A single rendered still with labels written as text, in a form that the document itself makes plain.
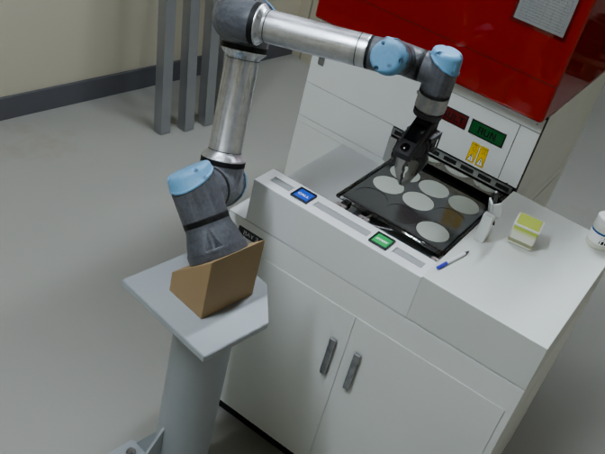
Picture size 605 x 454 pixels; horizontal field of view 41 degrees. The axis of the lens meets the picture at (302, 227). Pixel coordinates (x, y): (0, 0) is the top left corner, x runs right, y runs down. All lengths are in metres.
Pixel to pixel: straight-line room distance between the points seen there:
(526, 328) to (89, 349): 1.62
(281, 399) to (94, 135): 2.05
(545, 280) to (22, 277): 1.99
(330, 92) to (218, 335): 1.14
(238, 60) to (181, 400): 0.91
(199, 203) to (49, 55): 2.45
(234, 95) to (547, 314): 0.96
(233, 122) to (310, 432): 1.06
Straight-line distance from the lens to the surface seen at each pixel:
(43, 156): 4.00
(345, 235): 2.14
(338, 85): 2.76
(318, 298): 2.28
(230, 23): 1.88
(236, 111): 2.02
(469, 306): 2.04
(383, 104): 2.69
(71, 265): 3.36
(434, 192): 2.55
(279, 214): 2.24
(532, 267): 2.27
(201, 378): 2.16
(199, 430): 2.33
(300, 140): 2.92
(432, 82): 1.89
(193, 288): 1.96
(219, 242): 1.91
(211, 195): 1.92
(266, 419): 2.70
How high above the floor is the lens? 2.17
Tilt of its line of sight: 35 degrees down
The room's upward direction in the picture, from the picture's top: 15 degrees clockwise
